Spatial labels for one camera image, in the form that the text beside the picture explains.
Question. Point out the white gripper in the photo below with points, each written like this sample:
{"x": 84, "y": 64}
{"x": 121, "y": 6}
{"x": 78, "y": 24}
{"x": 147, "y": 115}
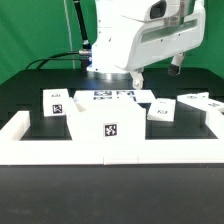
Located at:
{"x": 148, "y": 31}

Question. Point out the white cabinet door panel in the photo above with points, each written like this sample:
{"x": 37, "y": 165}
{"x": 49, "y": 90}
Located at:
{"x": 201, "y": 101}
{"x": 162, "y": 109}

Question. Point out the white cabinet body box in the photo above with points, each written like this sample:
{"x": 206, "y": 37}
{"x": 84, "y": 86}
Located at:
{"x": 106, "y": 121}

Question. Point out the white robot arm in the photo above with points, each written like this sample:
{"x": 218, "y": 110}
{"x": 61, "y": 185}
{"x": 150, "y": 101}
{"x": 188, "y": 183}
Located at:
{"x": 102, "y": 65}

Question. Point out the white tagged cabinet top block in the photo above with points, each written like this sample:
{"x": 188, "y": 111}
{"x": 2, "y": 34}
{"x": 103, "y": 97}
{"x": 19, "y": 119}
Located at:
{"x": 54, "y": 102}

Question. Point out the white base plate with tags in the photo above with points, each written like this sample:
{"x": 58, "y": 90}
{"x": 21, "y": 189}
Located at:
{"x": 139, "y": 96}

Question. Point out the white U-shaped fence frame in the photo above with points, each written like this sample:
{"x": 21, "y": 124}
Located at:
{"x": 15, "y": 151}

